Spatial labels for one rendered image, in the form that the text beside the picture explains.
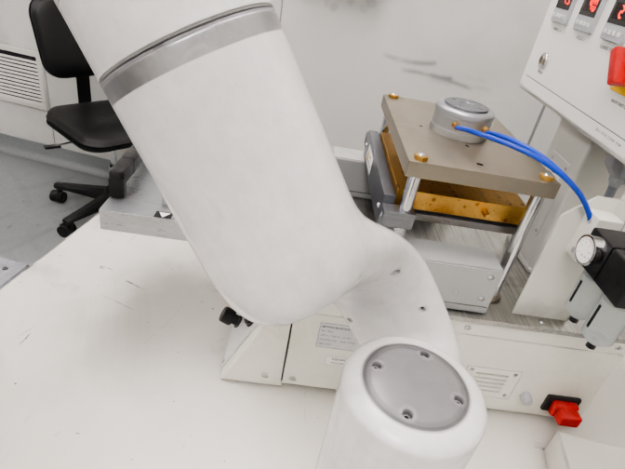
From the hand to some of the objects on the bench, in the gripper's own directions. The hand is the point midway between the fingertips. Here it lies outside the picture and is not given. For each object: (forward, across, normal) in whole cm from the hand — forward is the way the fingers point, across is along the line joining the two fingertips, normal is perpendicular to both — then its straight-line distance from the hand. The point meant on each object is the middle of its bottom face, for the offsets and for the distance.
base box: (+4, -16, -42) cm, 45 cm away
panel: (+3, +11, -46) cm, 47 cm away
